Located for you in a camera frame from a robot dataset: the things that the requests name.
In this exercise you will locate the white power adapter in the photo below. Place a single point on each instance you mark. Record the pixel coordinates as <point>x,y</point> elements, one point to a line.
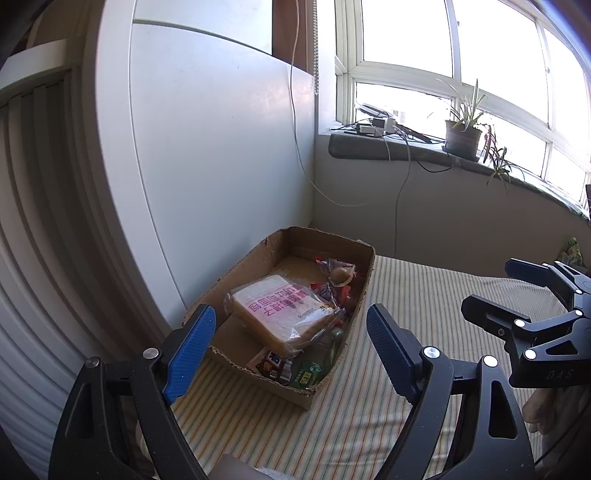
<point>388,123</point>

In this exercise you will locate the potted spider plant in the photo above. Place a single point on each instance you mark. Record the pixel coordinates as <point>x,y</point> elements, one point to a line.
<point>461,141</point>

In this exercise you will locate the brown cardboard box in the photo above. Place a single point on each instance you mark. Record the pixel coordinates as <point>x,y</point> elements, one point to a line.
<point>318,242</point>

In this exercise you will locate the bagged sliced bread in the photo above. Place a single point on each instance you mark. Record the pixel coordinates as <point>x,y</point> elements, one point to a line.
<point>277,309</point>

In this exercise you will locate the white ribbed panel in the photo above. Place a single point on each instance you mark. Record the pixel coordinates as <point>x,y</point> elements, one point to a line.
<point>46,230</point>

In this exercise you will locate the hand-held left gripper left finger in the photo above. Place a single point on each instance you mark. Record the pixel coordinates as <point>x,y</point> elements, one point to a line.
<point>191,350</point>

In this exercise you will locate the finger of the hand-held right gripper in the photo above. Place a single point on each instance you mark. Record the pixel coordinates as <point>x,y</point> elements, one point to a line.
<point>531,270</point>
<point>489,311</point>

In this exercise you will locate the dark green snack packet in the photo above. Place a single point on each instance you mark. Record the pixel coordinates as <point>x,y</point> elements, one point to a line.
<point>309,374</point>

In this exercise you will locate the white cabinet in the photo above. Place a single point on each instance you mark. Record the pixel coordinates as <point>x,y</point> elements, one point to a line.
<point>207,161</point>

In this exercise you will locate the dark chocolate bar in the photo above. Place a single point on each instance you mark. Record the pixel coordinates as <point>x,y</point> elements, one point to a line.
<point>272,364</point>

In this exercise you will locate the green paper bag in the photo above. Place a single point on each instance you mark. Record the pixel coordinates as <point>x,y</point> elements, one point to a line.
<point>572,251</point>

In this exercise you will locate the light green snack packet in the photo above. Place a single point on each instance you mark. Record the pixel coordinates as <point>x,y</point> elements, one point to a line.
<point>325,346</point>

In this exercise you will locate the person's right hand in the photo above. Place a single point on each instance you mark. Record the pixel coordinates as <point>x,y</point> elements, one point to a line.
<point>549,408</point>

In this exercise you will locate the white charger block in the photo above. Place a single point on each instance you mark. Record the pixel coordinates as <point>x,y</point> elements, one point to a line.
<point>367,129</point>

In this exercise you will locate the white window frame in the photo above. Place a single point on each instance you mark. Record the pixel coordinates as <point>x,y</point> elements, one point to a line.
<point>456,41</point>

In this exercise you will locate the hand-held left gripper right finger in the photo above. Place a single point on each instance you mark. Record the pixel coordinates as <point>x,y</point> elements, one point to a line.
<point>392,350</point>

